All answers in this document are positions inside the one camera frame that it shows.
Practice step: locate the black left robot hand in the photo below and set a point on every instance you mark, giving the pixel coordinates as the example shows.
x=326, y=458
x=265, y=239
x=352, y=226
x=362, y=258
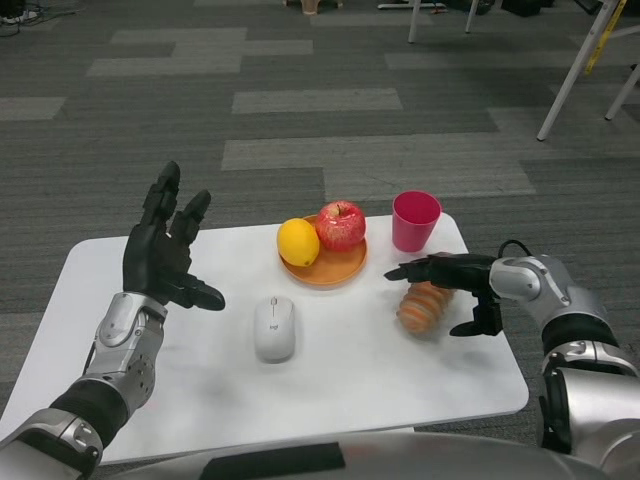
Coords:
x=155, y=260

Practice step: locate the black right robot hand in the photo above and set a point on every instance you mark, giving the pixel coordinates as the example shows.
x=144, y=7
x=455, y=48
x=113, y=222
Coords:
x=455, y=270

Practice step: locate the ridged brown bread loaf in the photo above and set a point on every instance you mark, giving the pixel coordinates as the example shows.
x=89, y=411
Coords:
x=422, y=312

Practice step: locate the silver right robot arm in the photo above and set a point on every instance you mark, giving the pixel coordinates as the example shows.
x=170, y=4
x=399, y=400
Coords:
x=575, y=320

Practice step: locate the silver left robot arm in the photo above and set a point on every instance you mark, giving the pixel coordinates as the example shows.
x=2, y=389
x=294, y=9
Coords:
x=120, y=350

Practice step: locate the pink plastic cup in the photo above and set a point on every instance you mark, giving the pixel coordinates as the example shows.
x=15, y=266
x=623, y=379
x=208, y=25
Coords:
x=415, y=230

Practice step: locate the orange round plate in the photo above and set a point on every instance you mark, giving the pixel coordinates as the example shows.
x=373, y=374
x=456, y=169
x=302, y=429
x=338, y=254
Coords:
x=340, y=270

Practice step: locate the red apple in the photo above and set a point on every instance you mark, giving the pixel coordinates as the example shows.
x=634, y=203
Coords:
x=341, y=227

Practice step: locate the white computer mouse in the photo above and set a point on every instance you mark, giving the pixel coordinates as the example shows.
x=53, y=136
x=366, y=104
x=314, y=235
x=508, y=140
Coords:
x=274, y=330

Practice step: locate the yellow lemon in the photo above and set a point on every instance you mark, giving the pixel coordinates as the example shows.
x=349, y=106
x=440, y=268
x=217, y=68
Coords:
x=298, y=242

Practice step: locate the silver robot chest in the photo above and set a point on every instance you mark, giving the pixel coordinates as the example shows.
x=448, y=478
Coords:
x=450, y=457

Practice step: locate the large white metal table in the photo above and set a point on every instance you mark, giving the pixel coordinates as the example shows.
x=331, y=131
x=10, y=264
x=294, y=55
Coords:
x=565, y=85

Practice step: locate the white desk with foot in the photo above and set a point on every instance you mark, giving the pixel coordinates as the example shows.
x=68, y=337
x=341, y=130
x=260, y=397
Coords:
x=415, y=5

